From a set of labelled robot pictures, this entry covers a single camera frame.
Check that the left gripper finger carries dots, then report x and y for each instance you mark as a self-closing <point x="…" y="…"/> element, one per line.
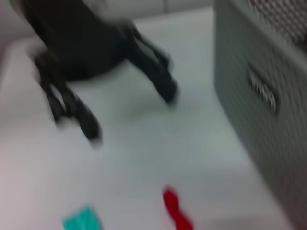
<point x="160" y="76"/>
<point x="84" y="119"/>

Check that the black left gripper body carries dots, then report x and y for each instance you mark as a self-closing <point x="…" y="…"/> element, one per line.
<point x="79" y="40"/>

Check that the grey-green perforated storage bin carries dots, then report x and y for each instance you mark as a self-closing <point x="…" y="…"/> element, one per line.
<point x="239" y="60"/>

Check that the teal ridged block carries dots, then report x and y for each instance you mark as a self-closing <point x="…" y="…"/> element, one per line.
<point x="81" y="219"/>

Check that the dark red curved block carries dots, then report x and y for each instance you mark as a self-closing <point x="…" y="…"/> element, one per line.
<point x="176" y="210"/>

